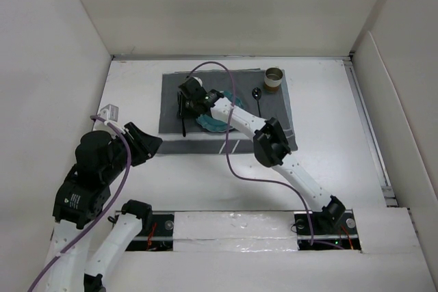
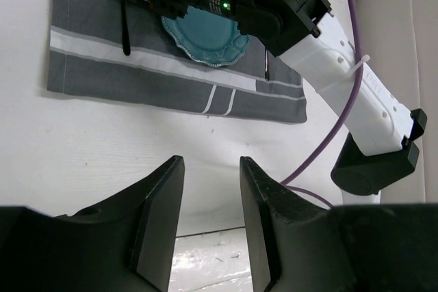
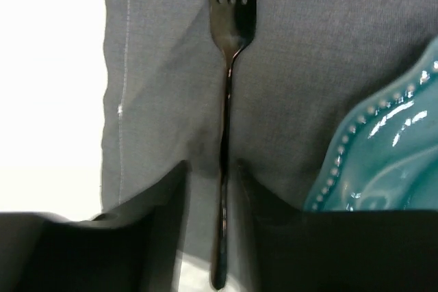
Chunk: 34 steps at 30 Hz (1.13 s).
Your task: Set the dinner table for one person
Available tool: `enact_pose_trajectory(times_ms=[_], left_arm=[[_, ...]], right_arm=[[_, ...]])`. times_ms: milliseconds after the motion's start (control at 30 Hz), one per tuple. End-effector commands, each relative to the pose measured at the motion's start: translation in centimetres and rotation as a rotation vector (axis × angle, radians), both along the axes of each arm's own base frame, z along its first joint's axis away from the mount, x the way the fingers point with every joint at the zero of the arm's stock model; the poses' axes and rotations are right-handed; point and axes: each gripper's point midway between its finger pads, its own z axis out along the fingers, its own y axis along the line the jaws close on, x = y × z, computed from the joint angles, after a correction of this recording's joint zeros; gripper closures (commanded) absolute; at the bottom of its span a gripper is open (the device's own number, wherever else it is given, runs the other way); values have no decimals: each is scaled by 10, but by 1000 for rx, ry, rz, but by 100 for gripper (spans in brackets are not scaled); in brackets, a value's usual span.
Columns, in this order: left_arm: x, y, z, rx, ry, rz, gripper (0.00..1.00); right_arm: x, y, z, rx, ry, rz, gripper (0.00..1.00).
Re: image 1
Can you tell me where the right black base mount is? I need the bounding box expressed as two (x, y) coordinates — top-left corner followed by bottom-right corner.
(291, 210), (361, 251)

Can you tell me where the teal scalloped plate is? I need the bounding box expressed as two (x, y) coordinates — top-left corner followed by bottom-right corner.
(196, 91), (245, 133)

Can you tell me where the black spoon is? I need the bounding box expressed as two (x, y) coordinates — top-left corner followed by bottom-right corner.
(252, 88), (261, 117)

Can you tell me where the grey striped placemat cloth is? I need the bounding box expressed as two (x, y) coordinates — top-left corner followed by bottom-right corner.
(159, 68), (298, 155)

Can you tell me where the black fork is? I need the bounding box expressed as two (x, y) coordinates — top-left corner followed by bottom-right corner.
(177, 91), (186, 137)

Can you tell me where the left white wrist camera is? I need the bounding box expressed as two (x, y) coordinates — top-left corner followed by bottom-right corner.
(91, 104), (119, 131)

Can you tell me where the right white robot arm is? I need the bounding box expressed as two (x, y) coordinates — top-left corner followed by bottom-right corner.
(179, 77), (346, 234)

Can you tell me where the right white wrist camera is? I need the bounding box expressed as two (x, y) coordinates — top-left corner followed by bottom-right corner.
(190, 77), (203, 87)

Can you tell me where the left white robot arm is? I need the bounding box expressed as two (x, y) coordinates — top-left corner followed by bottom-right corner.
(43, 121), (162, 291)

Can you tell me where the steel cup with brown band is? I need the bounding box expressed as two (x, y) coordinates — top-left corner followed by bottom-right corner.
(263, 67), (283, 92)

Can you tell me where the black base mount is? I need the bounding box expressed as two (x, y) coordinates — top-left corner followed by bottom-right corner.
(291, 210), (361, 251)
(126, 211), (175, 252)

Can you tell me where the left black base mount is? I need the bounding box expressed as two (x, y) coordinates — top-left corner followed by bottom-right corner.
(126, 211), (175, 252)

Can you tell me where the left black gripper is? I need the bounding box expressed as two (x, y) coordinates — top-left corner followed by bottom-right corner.
(104, 120), (162, 180)

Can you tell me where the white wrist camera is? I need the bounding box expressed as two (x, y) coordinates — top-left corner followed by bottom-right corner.
(91, 104), (119, 131)
(190, 77), (203, 87)

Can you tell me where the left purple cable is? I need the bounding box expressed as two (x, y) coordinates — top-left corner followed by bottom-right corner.
(27, 116), (133, 292)

